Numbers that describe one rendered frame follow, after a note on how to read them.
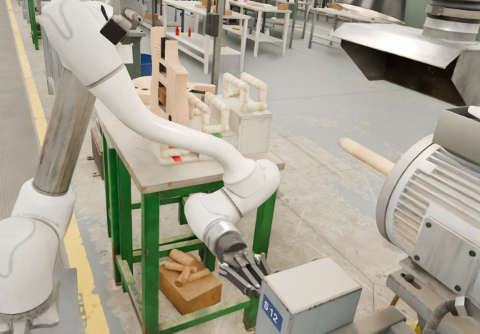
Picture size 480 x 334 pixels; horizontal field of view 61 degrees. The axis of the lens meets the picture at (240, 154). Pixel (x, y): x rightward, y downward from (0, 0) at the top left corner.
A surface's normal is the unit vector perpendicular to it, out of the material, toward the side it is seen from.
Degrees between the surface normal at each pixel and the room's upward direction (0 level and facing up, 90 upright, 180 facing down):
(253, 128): 90
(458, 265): 90
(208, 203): 26
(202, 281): 0
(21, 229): 6
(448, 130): 90
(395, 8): 73
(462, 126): 90
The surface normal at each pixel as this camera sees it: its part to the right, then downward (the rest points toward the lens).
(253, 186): 0.34, 0.15
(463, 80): 0.47, 0.41
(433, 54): -0.47, -0.63
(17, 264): 0.54, 0.16
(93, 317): 0.09, -0.90
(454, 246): -0.87, 0.13
